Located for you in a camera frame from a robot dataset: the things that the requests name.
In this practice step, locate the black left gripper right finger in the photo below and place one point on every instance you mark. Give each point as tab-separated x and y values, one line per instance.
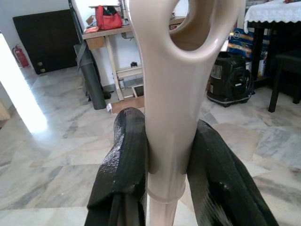
211	160

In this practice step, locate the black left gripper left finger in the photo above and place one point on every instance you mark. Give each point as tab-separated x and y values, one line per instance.
127	150

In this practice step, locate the brown wooden plank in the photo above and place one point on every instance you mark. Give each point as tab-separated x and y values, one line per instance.
128	106

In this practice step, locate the small open wooden box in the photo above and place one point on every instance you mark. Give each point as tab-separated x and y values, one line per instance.
137	91

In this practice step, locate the dark green long bag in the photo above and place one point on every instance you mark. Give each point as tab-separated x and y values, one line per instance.
91	80

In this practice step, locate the black round appliance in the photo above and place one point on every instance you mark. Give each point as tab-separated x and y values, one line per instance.
228	80

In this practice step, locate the brown cardboard box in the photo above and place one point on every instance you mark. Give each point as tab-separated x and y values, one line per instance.
95	42

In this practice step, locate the blue printed carton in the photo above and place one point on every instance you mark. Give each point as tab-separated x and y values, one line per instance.
242	44

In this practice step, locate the light wooden workbench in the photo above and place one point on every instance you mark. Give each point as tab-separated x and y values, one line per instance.
110	31

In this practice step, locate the black wooden table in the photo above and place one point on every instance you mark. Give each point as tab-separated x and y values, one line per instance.
258	47

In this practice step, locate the black wooden stool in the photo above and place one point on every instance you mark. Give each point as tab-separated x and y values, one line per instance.
287	63

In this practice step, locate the pink flat packet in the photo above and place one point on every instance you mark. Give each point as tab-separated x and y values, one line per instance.
91	30

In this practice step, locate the red fabric bag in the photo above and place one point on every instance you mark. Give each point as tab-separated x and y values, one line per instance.
108	20

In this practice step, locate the dark brown leaning board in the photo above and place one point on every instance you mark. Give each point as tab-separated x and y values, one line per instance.
47	40

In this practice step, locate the red fire extinguisher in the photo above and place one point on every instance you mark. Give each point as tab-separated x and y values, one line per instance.
22	57

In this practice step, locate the white lace tablecloth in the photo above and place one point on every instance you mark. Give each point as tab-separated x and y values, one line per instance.
272	11

